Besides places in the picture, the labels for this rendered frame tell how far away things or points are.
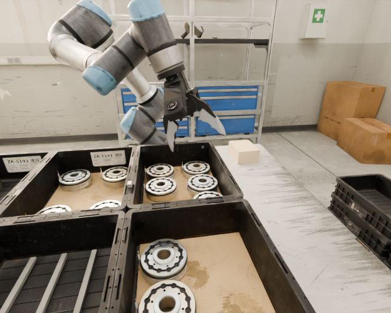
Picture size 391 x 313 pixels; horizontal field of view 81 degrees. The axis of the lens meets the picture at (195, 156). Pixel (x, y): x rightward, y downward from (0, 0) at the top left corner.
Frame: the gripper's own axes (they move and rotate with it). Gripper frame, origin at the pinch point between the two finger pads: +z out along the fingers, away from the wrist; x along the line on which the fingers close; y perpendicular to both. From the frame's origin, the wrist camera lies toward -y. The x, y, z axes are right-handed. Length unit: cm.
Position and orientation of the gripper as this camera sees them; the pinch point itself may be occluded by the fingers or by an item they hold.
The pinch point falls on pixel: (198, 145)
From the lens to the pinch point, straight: 60.9
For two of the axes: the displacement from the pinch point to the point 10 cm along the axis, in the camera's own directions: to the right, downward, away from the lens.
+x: -9.2, 2.7, 2.9
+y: 1.5, -4.3, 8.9
